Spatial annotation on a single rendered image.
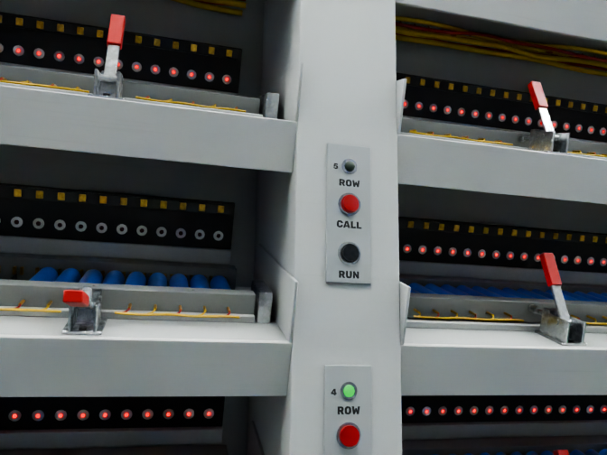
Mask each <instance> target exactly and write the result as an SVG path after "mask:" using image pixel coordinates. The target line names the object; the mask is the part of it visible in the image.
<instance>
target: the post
mask: <svg viewBox="0 0 607 455"><path fill-rule="evenodd" d="M300 63H303V75H302V85H301V94H300V103H299V112H298V121H297V130H296V139H295V148H294V167H293V172H292V173H290V172H272V171H263V170H258V173H257V218H256V242H255V264H254V280H255V271H256V261H257V244H260V245H261V246H262V247H263V248H264V249H265V250H266V251H267V252H268V253H269V254H270V255H271V256H272V257H273V258H274V259H275V260H276V261H277V262H278V263H279V264H280V265H281V266H282V267H283V268H284V269H285V270H286V271H287V272H288V273H289V274H290V275H291V276H292V277H293V278H294V279H295V280H296V281H297V282H298V291H297V299H296V308H295V317H294V334H293V342H292V352H291V360H290V369H289V378H288V387H287V396H250V397H249V403H248V426H247V453H248V444H249V434H250V424H251V421H254V423H255V426H256V429H257V434H258V437H259V439H260V442H261V446H262V449H263V452H264V454H265V455H323V429H324V366H325V365H345V366H371V383H372V455H402V413H401V357H400V300H399V243H398V186H397V74H396V17H395V0H266V1H265V11H264V35H263V58H262V80H261V97H262V96H263V92H264V88H265V87H267V86H268V85H269V84H271V83H272V82H274V81H275V80H277V79H279V78H280V77H281V76H283V75H284V74H286V72H288V71H289V70H291V69H292V68H294V67H295V66H297V65H298V64H300ZM327 143H331V144H346V145H354V146H362V147H369V148H370V209H371V284H363V283H327V282H325V279H326V204H327Z"/></svg>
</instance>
